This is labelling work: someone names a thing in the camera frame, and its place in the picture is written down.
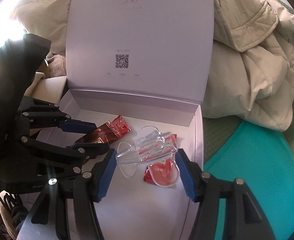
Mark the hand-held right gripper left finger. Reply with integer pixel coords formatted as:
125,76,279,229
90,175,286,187
24,149,117,240

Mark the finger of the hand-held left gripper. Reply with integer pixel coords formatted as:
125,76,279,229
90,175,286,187
18,96,99,135
16,132,110,173

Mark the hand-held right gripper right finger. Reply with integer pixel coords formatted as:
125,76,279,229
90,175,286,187
176,149,275,240

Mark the dark red packet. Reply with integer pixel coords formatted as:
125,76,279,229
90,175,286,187
74,121,112,146

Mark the red packet with white label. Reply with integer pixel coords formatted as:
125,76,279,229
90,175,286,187
143,159,177,187

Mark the small red sauce packet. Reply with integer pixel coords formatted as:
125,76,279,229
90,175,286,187
106,115,132,140

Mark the white gift box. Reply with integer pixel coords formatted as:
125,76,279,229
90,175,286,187
15,0,214,240

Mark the beige cap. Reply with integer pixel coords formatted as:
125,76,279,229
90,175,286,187
24,71,68,103

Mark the brown knit cloth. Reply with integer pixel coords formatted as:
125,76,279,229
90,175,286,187
45,52,68,78

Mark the beige puffer jacket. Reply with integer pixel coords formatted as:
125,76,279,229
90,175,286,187
2,0,294,132

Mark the black braided cord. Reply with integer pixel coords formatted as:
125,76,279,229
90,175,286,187
0,192,31,233

